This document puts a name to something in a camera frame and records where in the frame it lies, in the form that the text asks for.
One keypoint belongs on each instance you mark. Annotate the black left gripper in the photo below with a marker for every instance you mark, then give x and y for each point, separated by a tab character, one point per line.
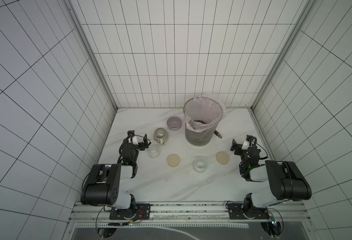
141	144

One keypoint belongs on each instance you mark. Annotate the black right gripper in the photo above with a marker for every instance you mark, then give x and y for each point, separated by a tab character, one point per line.
241	147

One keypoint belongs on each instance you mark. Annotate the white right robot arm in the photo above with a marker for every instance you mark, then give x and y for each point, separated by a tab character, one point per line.
286	182

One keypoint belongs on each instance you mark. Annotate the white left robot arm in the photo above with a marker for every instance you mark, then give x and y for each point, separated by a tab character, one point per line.
101	186

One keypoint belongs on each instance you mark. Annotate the purple round lid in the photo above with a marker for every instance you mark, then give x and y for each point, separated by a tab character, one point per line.
174	123

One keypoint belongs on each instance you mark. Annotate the grey mesh waste bin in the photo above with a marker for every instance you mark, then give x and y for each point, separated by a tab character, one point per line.
199	139

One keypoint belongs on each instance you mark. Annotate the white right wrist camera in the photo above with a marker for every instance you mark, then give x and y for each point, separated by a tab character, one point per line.
246	145

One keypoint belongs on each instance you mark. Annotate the wooden handled metal spatula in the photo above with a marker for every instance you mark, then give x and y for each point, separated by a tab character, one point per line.
218	134

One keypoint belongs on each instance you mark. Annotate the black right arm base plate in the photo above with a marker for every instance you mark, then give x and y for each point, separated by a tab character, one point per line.
237	211

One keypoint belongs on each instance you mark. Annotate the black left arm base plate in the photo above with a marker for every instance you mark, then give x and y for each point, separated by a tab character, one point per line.
133	213

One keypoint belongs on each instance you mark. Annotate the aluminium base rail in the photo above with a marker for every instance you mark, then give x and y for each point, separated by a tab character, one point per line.
186	214

